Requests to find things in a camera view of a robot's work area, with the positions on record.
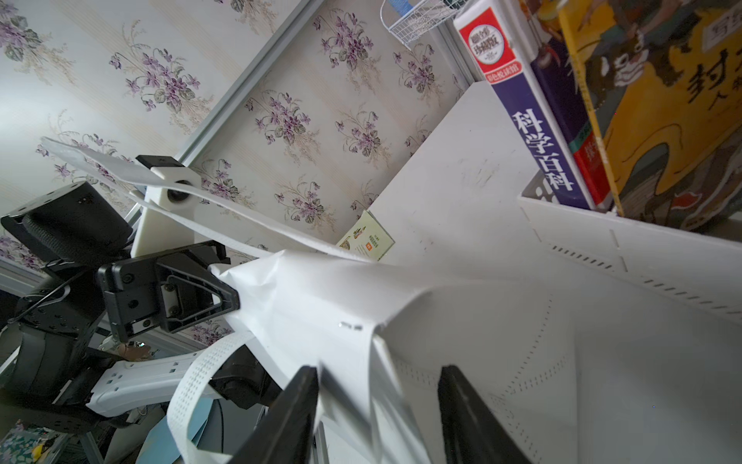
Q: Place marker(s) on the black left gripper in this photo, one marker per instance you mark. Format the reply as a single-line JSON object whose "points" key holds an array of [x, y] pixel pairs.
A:
{"points": [[171, 290]]}

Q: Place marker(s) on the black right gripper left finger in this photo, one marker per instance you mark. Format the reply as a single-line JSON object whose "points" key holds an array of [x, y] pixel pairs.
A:
{"points": [[287, 432]]}

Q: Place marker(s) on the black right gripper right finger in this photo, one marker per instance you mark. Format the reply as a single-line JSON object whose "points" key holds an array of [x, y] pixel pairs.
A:
{"points": [[472, 434]]}

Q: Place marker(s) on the white insulated delivery bag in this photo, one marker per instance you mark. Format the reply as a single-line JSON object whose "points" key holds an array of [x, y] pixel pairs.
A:
{"points": [[571, 365]]}

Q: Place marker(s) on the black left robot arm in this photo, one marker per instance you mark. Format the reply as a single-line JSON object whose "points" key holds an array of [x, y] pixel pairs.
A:
{"points": [[83, 243]]}

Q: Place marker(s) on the green history picture book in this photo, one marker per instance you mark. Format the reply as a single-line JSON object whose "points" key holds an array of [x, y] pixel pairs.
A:
{"points": [[368, 238]]}

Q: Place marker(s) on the white plastic file organizer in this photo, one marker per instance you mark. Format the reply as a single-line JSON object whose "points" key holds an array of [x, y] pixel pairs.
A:
{"points": [[693, 269]]}

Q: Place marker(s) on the science encyclopedia book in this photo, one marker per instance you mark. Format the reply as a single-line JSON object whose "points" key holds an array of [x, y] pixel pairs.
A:
{"points": [[519, 49]]}

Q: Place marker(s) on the white wire wall basket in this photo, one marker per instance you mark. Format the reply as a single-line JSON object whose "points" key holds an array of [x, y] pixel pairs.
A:
{"points": [[408, 20]]}

